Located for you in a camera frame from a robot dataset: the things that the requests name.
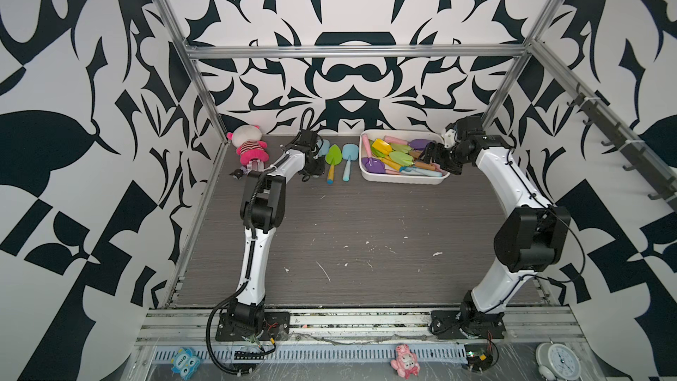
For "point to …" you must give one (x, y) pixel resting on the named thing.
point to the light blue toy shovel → (350, 152)
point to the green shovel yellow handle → (333, 158)
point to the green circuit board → (479, 356)
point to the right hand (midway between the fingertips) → (428, 156)
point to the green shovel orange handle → (405, 160)
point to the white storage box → (406, 141)
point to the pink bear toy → (406, 362)
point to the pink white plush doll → (252, 151)
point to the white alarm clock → (557, 362)
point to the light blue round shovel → (325, 146)
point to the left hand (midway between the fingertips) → (316, 164)
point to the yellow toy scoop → (382, 145)
